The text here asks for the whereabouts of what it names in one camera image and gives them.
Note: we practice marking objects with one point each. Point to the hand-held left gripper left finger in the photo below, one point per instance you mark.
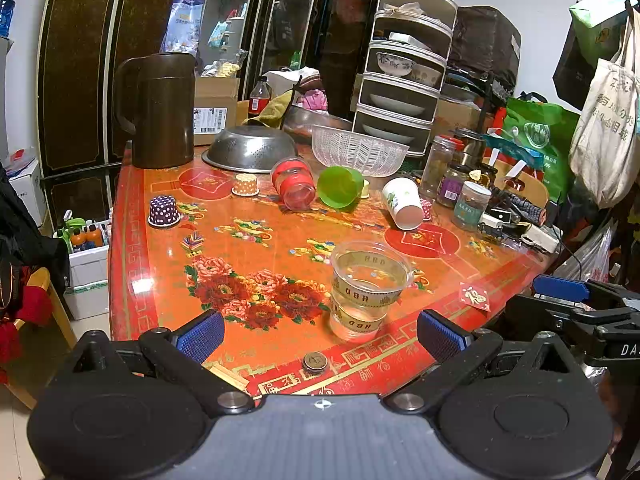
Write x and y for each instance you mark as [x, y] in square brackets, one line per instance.
[202, 336]

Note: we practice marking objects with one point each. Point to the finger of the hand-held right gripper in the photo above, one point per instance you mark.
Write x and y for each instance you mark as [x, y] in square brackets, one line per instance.
[535, 317]
[560, 287]

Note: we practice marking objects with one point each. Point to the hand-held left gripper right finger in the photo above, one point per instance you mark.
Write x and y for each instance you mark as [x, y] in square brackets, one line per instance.
[440, 336]

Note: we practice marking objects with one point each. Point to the clear plastic cup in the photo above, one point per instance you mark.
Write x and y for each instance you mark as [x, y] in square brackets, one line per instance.
[360, 290]

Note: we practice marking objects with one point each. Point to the pink dotted paper cup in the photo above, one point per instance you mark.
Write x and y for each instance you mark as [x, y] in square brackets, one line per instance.
[426, 208]

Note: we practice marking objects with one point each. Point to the purple dotted paper cup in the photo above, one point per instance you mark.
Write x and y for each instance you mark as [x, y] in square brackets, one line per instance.
[164, 210]

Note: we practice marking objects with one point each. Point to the white paper cup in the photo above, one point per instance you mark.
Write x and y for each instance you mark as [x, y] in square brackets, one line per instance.
[402, 200]

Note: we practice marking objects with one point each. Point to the orange dotted paper cup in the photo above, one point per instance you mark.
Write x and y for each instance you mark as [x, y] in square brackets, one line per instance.
[245, 185]

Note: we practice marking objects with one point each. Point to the red plastic cup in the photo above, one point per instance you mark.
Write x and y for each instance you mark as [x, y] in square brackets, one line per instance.
[292, 182]

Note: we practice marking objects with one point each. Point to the green plastic cup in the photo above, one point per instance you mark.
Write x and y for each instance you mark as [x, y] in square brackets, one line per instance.
[340, 187]

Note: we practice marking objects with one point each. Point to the clear plastic bag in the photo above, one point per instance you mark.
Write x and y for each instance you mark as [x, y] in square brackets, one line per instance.
[592, 255]

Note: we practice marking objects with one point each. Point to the small wooden block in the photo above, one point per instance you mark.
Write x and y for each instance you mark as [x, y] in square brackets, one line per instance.
[232, 377]

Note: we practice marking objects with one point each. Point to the red paper square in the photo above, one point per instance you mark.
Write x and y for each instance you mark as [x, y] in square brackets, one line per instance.
[475, 296]

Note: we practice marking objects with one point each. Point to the red floral tablecloth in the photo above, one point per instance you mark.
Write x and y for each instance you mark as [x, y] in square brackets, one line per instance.
[280, 265]

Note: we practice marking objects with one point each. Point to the bronze bottle cap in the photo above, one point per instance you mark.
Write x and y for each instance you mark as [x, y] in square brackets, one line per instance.
[315, 361]

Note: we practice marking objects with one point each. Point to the glass jar silver lid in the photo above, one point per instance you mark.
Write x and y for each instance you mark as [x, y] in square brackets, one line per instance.
[471, 205]

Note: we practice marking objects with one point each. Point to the white foam box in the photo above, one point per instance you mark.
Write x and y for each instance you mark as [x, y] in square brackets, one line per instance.
[87, 270]

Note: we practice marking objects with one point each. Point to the glass jar purple label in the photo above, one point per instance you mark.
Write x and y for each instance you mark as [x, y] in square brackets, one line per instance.
[452, 187]

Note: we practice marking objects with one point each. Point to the wooden chair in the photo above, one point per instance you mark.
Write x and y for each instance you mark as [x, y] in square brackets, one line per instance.
[57, 310]

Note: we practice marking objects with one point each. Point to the green shopping bag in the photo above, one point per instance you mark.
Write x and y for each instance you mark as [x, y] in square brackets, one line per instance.
[542, 135]

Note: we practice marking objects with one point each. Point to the beige tote bag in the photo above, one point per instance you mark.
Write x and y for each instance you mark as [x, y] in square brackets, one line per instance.
[605, 130]

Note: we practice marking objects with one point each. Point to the tall glass jar red lid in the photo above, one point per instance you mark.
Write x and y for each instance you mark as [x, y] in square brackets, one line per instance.
[440, 165]

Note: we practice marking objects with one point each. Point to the red cloth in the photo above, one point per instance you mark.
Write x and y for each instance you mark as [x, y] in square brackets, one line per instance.
[27, 305]

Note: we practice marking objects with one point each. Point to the metal colander bowl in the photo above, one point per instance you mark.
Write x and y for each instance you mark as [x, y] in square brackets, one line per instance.
[250, 150]

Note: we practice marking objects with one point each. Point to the dark jacket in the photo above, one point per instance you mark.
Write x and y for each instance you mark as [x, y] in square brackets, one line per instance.
[25, 240]

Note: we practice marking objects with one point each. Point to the clear plastic basket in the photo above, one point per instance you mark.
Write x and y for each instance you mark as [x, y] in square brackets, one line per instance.
[360, 150]

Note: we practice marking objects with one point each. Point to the white plate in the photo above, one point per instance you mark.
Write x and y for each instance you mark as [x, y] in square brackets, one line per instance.
[395, 102]
[387, 134]

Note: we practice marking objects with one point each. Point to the black paper bag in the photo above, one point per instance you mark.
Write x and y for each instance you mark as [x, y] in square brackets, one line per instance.
[572, 70]

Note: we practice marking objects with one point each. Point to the white cardboard box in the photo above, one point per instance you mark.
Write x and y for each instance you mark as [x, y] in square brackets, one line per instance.
[30, 190]

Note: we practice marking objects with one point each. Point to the brown plastic pitcher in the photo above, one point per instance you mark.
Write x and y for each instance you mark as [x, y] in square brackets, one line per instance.
[160, 110]

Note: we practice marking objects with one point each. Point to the yellow green cloth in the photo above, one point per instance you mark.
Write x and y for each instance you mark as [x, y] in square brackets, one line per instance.
[272, 110]

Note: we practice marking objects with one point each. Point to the cola bottle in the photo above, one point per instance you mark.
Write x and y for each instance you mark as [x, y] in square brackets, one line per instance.
[259, 97]

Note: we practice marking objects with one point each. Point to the beige patterned bowl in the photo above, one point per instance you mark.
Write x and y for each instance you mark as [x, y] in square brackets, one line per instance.
[427, 74]

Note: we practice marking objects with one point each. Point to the pink cloth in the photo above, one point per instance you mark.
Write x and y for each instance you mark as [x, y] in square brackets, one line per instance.
[312, 100]

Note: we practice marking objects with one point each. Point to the green paper bag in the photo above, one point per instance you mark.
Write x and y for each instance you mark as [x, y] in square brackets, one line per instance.
[597, 20]

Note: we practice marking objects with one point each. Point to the blue patterned bowl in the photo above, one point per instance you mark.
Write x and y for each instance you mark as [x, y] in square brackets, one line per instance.
[395, 64]

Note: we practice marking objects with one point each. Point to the white tiered dish rack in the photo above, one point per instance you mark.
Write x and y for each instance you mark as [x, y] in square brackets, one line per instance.
[445, 20]

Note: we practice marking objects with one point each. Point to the dark wooden cabinet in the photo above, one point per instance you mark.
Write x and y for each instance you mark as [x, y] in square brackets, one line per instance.
[80, 60]

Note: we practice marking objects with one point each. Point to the clear snack bag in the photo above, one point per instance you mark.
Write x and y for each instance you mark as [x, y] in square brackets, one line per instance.
[182, 20]

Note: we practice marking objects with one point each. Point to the blue water bottle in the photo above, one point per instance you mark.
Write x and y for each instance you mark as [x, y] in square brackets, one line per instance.
[6, 12]

